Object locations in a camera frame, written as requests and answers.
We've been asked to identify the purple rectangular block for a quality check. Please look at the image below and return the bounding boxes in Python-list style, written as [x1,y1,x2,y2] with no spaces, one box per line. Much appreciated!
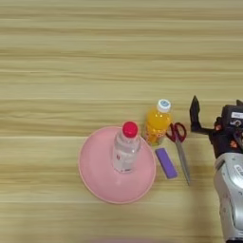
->
[154,147,179,180]

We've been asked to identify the pink round plate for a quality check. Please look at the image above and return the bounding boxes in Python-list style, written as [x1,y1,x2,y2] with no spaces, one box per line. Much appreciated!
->
[78,125,157,205]

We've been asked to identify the orange juice bottle white cap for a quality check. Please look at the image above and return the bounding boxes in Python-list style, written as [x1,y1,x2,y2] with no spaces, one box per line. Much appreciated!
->
[141,98,174,147]

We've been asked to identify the red-handled scissors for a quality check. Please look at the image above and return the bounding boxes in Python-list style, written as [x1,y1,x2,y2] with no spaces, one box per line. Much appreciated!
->
[164,121,192,187]

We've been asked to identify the clear red-capped water bottle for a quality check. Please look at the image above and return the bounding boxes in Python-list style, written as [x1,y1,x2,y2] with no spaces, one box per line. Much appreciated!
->
[111,121,142,175]

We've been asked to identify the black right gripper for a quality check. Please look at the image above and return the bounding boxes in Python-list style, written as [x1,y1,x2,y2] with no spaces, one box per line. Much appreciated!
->
[189,95,243,159]

